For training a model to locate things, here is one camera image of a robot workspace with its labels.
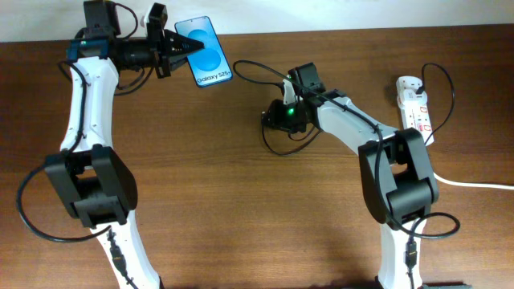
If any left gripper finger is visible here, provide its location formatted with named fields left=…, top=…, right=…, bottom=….
left=168, top=57, right=188, bottom=71
left=164, top=31, right=205, bottom=56

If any blue Galaxy smartphone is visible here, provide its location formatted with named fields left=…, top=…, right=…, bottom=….
left=174, top=16, right=233, bottom=88

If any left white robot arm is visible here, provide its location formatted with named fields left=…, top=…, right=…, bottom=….
left=45, top=1, right=204, bottom=288

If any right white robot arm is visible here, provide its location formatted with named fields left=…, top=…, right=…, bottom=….
left=261, top=90, right=439, bottom=288

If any black charger plug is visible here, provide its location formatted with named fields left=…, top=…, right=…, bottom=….
left=416, top=84, right=425, bottom=95

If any white power strip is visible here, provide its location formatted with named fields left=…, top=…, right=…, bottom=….
left=396, top=75, right=434, bottom=146

